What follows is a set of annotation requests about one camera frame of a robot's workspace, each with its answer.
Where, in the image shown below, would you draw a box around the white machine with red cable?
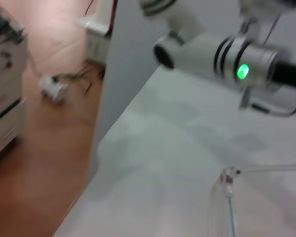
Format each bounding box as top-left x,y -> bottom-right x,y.
77,0 -> 119,62

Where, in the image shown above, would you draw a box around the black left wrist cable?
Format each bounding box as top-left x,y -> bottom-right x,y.
250,90 -> 296,117

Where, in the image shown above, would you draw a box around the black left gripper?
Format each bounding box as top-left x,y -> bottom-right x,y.
273,60 -> 296,89

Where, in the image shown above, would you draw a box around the clear white glasses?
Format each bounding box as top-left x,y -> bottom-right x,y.
207,164 -> 296,237

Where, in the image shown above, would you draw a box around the white drawer cabinet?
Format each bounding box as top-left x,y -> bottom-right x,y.
0,22 -> 29,161

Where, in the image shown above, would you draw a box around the dark floor cables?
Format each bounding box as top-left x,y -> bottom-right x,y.
71,61 -> 106,94

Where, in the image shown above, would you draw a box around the small white floor device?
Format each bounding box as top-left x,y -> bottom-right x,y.
38,73 -> 70,103

